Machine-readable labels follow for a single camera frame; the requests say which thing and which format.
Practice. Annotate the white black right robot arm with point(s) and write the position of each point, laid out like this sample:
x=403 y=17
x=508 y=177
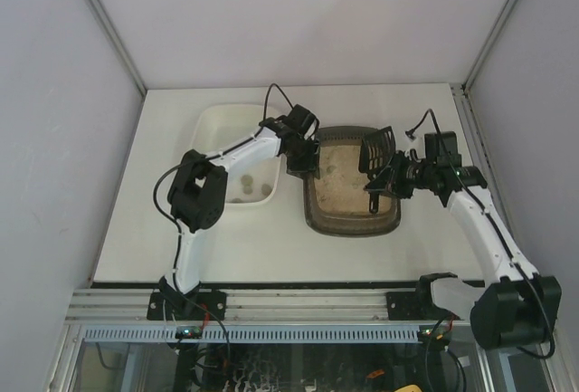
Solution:
x=517 y=306

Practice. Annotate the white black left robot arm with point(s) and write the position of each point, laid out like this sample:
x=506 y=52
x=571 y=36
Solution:
x=192 y=195

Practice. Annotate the black slotted litter scoop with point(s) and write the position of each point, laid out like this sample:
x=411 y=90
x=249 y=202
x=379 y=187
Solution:
x=377 y=148

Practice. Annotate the left controller board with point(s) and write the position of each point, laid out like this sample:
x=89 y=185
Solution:
x=189 y=332

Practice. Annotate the aluminium left frame post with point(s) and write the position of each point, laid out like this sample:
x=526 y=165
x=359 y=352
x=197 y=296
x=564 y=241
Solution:
x=106 y=25

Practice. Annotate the aluminium right frame post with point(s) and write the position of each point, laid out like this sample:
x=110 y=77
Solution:
x=499 y=25

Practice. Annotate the right controller board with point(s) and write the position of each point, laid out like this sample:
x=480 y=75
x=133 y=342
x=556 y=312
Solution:
x=438 y=333

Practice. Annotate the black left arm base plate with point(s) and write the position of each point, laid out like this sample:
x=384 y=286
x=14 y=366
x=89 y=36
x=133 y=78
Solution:
x=201 y=305

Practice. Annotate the controller board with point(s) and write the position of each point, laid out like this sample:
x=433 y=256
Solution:
x=438 y=333
x=189 y=332

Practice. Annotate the aluminium right side rail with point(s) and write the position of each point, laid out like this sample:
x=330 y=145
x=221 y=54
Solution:
x=477 y=147

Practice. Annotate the brown plastic litter box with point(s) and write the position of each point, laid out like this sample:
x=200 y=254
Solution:
x=336 y=204

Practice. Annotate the aluminium frame post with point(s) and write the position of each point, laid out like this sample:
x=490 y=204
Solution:
x=106 y=25
x=499 y=25

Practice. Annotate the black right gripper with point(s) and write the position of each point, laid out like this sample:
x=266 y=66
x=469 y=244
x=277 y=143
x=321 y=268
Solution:
x=390 y=176

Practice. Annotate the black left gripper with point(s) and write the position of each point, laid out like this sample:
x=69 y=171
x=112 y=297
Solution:
x=301 y=162

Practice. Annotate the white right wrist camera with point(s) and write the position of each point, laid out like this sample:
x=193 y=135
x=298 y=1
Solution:
x=414 y=145

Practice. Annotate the grey slotted cable duct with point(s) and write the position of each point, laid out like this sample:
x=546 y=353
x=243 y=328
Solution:
x=269 y=334

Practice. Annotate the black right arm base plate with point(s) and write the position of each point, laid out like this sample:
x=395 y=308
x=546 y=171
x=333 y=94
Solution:
x=419 y=305

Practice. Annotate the aluminium front mounting rail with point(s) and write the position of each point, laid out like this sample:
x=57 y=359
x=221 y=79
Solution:
x=112 y=306

